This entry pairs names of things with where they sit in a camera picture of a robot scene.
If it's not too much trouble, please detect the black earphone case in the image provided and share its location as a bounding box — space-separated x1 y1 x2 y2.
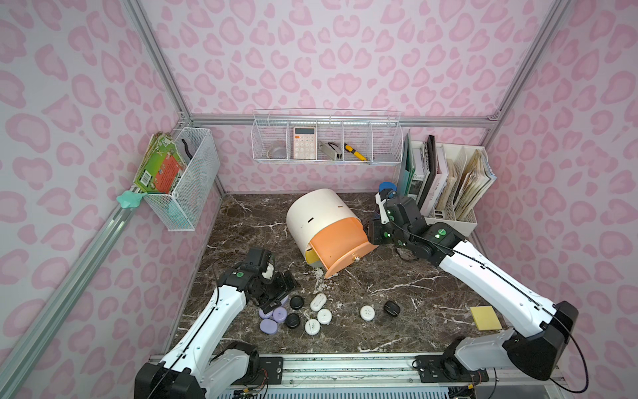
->
289 295 305 310
383 300 401 318
284 314 301 329

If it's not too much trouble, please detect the yellow drawer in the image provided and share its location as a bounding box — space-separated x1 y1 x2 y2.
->
305 248 321 265

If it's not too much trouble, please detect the orange top drawer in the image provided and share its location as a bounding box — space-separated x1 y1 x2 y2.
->
310 218 377 279

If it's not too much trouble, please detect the white round drawer cabinet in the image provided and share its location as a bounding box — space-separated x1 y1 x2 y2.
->
286 188 358 259

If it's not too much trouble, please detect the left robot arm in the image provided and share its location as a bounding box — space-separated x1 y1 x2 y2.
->
134 248 298 398

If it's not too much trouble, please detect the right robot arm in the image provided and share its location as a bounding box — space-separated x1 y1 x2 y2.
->
365 189 579 381

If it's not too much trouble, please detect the purple earphone case left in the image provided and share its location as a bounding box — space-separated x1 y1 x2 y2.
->
259 309 273 319

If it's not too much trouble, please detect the purple earphone case middle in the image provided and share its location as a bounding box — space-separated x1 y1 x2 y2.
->
272 307 288 324

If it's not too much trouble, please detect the green folder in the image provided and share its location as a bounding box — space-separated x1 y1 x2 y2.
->
397 132 415 196

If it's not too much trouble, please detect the blue lid pencil jar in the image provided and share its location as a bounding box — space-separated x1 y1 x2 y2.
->
378 182 397 198

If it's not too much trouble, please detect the white earphone case middle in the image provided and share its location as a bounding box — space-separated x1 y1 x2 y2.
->
317 309 332 325

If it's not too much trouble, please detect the white earphone case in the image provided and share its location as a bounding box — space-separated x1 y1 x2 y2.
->
304 319 321 336
360 305 375 322
317 309 332 325

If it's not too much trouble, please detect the white earphone case lower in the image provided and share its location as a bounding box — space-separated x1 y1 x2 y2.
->
304 319 321 336

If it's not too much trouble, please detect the pink white book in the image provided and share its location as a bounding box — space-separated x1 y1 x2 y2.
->
420 145 449 216

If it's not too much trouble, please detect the black book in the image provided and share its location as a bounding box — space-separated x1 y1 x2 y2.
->
417 135 437 208

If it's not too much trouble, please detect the white file organizer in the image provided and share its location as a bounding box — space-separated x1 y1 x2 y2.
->
408 143 486 236

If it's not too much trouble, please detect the white earphone case right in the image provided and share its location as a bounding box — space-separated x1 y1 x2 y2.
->
360 305 375 322

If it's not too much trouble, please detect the yellow utility knife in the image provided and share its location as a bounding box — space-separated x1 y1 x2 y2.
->
345 143 367 161

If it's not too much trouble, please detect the grey stapler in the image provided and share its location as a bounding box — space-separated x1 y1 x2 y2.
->
319 141 343 161

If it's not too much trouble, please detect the beige paper stack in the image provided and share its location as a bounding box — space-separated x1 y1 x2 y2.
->
453 147 497 219

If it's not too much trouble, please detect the pink calculator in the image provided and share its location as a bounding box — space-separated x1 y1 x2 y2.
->
292 126 317 161

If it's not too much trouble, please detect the white mesh side basket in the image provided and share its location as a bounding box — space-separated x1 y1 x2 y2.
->
145 127 220 232

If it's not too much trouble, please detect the tape roll in shelf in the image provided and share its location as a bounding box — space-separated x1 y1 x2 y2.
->
267 145 287 160

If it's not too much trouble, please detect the yellow sticky note pad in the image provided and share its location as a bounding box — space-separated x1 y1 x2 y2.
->
470 306 503 331

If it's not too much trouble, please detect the green red booklet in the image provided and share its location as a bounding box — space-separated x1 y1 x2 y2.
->
133 132 187 195

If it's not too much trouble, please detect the aluminium front rail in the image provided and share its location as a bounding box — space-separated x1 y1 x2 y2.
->
134 352 569 399

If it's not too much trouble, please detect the white wire wall shelf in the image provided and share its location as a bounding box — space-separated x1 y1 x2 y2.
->
250 111 404 165

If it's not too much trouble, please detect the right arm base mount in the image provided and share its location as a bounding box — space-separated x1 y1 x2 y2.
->
411 355 490 385

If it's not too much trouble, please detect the mint green wall hook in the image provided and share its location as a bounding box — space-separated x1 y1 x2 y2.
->
116 191 146 209

